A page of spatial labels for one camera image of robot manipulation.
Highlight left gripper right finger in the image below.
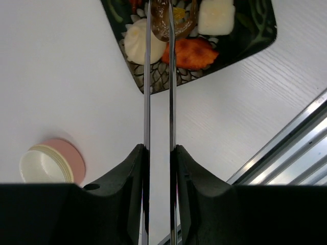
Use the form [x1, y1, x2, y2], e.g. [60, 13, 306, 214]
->
[173, 145, 326, 244]

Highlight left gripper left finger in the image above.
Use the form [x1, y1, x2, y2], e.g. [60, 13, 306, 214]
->
[1, 144, 146, 244]

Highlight metal tongs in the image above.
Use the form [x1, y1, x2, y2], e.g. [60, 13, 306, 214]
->
[142, 1, 178, 244]

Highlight cream pink lunch box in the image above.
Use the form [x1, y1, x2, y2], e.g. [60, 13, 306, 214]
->
[19, 138, 86, 185]

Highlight orange fried cutlet toy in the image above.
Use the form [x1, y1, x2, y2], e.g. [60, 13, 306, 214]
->
[175, 37, 219, 70]

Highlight white steamed bun toy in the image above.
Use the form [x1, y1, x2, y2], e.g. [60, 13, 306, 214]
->
[124, 19, 167, 65]

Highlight cream tofu block toy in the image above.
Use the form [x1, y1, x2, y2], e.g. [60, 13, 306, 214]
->
[198, 0, 236, 36]

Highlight small red shrimp toy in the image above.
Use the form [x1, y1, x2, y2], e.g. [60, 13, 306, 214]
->
[129, 0, 143, 12]

